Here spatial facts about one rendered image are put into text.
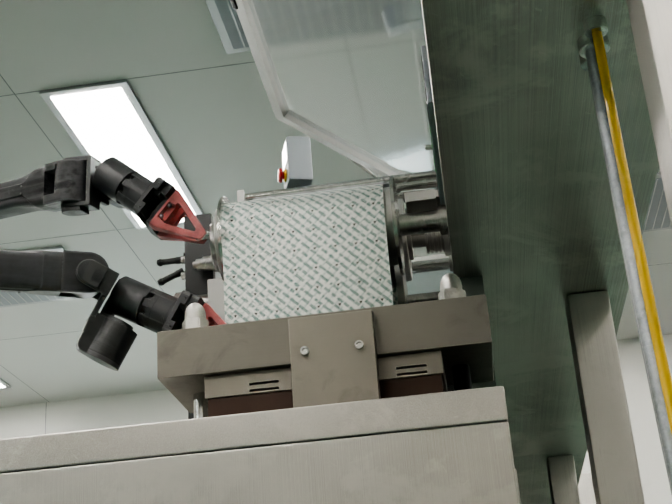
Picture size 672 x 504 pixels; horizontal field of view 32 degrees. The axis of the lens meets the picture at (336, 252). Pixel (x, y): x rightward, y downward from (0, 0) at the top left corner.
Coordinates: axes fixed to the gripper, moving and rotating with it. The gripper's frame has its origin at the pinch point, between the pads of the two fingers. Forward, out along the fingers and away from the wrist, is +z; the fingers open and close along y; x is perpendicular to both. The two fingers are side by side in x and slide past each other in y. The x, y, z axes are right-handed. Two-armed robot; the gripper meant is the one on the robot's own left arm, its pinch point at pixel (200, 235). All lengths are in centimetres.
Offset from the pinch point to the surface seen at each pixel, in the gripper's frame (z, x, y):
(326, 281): 22.5, 3.4, 5.8
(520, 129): 44, 21, 44
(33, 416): -282, -65, -545
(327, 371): 37.2, -9.8, 27.8
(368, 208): 20.9, 15.6, 5.4
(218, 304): 8.7, -6.9, -1.0
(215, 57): -129, 86, -186
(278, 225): 11.6, 6.4, 5.8
